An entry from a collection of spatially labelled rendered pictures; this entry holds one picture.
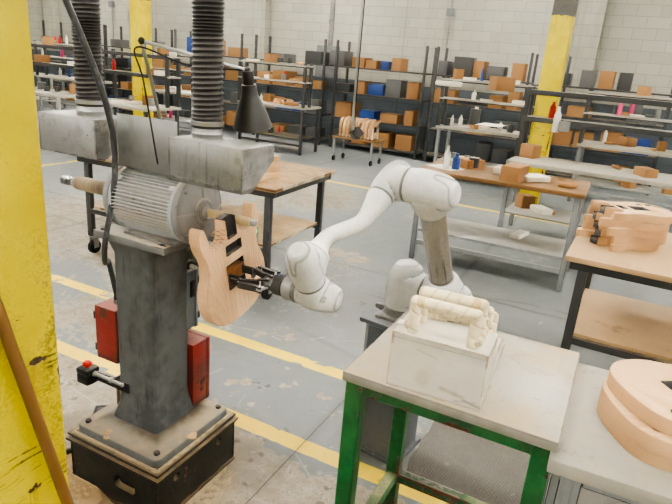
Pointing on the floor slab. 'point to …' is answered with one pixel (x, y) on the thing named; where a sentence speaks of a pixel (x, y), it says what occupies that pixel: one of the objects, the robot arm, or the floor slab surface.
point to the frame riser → (95, 468)
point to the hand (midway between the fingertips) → (237, 273)
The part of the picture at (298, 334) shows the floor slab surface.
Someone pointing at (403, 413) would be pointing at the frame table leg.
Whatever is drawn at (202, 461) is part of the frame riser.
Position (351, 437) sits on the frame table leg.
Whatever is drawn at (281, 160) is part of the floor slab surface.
